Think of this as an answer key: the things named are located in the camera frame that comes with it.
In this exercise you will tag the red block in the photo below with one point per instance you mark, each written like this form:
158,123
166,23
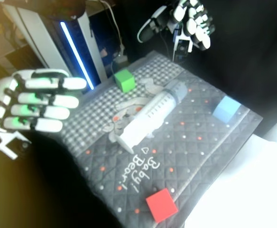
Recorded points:
162,205

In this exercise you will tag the large clear plastic syringe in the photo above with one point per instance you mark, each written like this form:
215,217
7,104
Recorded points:
152,111

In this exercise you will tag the blue block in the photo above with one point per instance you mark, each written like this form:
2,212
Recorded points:
226,109

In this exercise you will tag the white tower with blue light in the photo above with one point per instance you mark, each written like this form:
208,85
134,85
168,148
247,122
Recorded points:
46,47

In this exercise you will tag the green block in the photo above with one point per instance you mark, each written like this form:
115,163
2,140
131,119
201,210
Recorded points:
125,80

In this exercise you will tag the white power plug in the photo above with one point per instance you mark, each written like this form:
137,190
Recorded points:
122,57

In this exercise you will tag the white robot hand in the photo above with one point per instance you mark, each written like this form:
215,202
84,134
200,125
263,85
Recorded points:
190,26
46,99

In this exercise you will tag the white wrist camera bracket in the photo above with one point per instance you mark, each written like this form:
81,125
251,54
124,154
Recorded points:
180,38
8,149

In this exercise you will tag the grey quilt with bear print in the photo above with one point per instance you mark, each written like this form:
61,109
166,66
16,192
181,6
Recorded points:
181,154

